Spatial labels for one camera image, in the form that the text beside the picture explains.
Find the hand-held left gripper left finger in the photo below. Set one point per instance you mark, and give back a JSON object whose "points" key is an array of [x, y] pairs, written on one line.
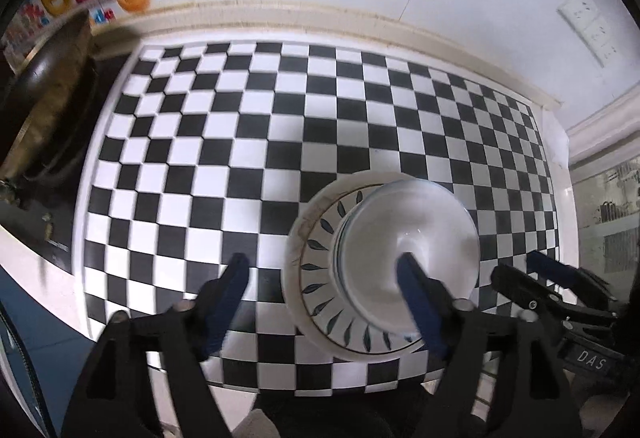
{"points": [[225, 305]]}

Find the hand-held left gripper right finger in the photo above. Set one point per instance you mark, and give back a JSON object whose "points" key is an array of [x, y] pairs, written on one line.
{"points": [[420, 305]]}

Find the white bowl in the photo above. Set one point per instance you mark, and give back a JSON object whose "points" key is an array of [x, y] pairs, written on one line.
{"points": [[405, 223]]}

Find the black and white checkered mat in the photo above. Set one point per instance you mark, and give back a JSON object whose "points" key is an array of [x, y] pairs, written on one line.
{"points": [[250, 128]]}

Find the dark wok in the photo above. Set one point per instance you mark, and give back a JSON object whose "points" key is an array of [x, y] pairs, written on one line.
{"points": [[50, 83]]}

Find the white wall socket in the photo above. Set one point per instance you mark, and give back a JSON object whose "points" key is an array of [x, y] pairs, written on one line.
{"points": [[606, 42], [579, 7]]}

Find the blue leaf pattern plate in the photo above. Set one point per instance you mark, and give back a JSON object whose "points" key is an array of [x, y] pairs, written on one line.
{"points": [[312, 288]]}

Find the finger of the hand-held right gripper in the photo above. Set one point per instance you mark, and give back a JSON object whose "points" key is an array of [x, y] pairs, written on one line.
{"points": [[522, 290], [560, 270]]}

